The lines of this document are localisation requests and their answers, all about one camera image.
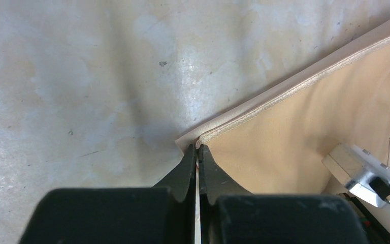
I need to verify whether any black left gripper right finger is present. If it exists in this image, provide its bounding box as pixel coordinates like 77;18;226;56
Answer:
199;145;368;243

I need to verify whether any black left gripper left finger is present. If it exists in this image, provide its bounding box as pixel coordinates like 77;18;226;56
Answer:
20;145;197;243

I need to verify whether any orange cloth napkin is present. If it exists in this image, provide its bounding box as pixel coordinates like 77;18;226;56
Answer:
176;20;390;194

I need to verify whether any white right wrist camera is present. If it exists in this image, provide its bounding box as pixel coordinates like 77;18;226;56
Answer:
322;143;390;243

